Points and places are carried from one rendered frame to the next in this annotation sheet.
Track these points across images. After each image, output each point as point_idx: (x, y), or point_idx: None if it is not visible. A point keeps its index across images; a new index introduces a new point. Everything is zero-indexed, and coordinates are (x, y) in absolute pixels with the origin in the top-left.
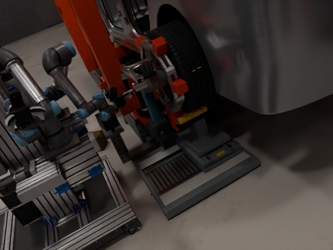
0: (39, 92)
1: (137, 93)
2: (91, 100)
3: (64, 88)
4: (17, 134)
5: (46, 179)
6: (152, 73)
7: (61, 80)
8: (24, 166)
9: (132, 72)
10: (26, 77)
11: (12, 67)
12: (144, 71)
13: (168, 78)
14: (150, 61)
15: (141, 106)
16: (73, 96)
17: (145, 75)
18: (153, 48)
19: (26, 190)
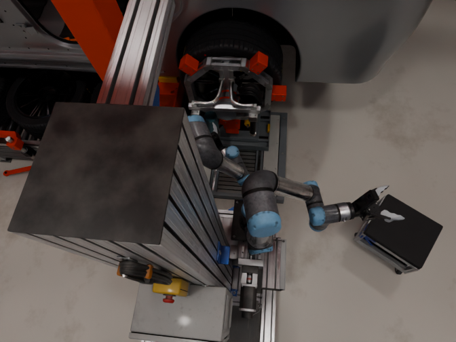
0: (305, 185)
1: (255, 123)
2: (237, 160)
3: (231, 169)
4: (270, 245)
5: (282, 254)
6: (262, 94)
7: (228, 163)
8: (226, 275)
9: (244, 105)
10: (292, 182)
11: (279, 185)
12: (258, 97)
13: (270, 91)
14: (254, 83)
15: (254, 132)
16: (239, 169)
17: (260, 100)
18: (255, 68)
19: (281, 278)
